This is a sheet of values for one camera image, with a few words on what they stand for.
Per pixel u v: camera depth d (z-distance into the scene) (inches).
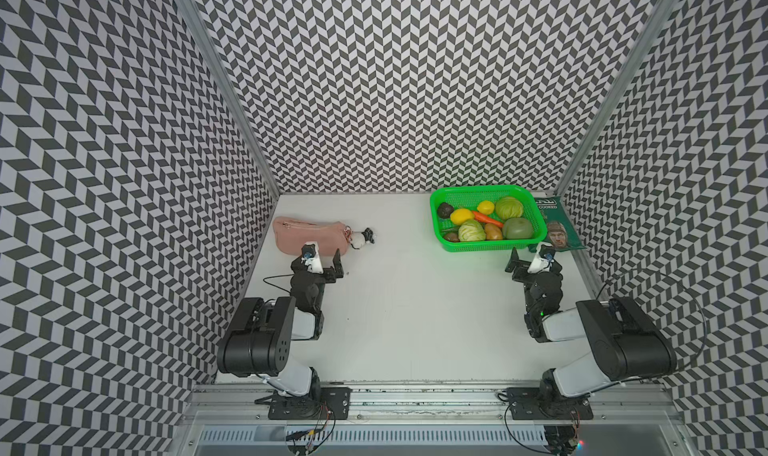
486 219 43.8
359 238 39.6
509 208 40.4
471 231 37.8
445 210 42.5
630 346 17.5
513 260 32.5
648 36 29.4
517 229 38.9
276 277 26.1
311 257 29.7
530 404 28.5
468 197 45.5
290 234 37.9
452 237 40.1
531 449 26.2
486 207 42.8
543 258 29.8
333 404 28.7
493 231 39.6
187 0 28.7
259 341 18.0
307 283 28.4
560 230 41.2
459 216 41.4
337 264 33.1
